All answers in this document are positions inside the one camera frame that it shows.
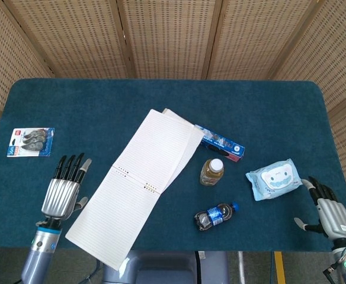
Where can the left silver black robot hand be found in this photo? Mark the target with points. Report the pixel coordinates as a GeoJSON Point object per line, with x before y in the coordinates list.
{"type": "Point", "coordinates": [60, 196]}

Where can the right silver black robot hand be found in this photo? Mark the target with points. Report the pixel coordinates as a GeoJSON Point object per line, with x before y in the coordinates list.
{"type": "Point", "coordinates": [334, 217]}

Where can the tan notebook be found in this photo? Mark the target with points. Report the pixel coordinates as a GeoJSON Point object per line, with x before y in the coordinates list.
{"type": "Point", "coordinates": [131, 177]}

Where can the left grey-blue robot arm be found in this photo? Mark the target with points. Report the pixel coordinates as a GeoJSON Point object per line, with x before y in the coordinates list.
{"type": "Point", "coordinates": [39, 260]}

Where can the blister pack of clips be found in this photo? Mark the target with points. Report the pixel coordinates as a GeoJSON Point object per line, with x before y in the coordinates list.
{"type": "Point", "coordinates": [30, 142]}

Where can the light blue wet wipes pack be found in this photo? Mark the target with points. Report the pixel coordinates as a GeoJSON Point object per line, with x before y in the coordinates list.
{"type": "Point", "coordinates": [275, 179]}

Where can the dark blue table cloth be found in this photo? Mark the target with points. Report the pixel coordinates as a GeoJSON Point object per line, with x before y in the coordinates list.
{"type": "Point", "coordinates": [72, 103]}

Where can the cola bottle blue label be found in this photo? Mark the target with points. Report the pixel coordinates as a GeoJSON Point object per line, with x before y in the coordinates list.
{"type": "Point", "coordinates": [214, 216]}

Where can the blue cookie box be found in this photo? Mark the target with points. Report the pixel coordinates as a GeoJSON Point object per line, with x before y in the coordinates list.
{"type": "Point", "coordinates": [229, 148]}

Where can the yellow tea bottle white cap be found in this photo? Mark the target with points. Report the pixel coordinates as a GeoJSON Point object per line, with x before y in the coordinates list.
{"type": "Point", "coordinates": [211, 174]}

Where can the grey-blue robot torso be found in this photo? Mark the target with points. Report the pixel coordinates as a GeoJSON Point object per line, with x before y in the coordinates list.
{"type": "Point", "coordinates": [176, 266]}

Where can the bamboo folding screen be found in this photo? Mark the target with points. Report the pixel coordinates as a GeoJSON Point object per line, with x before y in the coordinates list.
{"type": "Point", "coordinates": [173, 38]}

